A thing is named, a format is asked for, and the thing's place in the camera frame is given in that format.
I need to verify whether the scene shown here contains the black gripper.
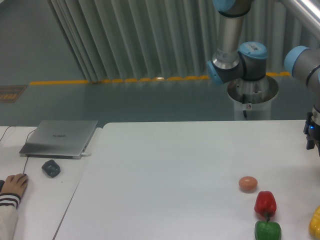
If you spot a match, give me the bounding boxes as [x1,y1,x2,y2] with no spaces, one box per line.
[303,112,320,150]

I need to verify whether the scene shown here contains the striped cuff white sleeve forearm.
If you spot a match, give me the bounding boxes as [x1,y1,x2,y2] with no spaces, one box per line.
[0,193,21,240]

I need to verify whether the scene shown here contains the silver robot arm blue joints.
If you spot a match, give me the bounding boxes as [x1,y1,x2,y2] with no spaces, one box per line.
[206,0,320,114]

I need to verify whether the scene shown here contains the person hand on mouse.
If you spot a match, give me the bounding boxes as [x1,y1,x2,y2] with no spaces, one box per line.
[0,173,29,198]

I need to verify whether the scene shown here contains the red bell pepper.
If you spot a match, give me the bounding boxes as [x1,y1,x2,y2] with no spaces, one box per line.
[254,191,277,222]

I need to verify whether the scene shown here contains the brown egg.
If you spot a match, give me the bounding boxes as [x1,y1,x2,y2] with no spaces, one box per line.
[238,176,258,193]

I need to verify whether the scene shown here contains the yellow bell pepper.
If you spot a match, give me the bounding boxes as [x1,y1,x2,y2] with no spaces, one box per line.
[308,206,320,240]

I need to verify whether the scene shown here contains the green bell pepper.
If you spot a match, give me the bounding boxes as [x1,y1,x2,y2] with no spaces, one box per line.
[254,221,282,240]

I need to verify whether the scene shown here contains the white corrugated curtain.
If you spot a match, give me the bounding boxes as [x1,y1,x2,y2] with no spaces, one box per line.
[49,0,320,82]

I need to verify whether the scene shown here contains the white laptop plug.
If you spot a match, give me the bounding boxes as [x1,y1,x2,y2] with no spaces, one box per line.
[81,152,92,157]

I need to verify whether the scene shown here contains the silver closed laptop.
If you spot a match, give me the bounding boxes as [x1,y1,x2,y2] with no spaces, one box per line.
[19,120,98,159]

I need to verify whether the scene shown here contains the black small device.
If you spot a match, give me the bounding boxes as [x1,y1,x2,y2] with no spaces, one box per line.
[41,159,61,178]

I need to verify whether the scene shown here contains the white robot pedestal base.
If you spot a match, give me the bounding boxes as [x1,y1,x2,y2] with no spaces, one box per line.
[227,75,279,121]

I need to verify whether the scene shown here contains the black pedestal cable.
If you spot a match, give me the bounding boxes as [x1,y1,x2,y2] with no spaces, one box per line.
[241,93,248,119]

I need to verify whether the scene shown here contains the aluminium frame bar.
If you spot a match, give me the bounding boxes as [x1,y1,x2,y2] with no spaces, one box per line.
[281,0,320,40]

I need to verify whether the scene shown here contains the thin laptop cable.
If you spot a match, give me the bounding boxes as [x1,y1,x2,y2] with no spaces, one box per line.
[0,125,38,143]

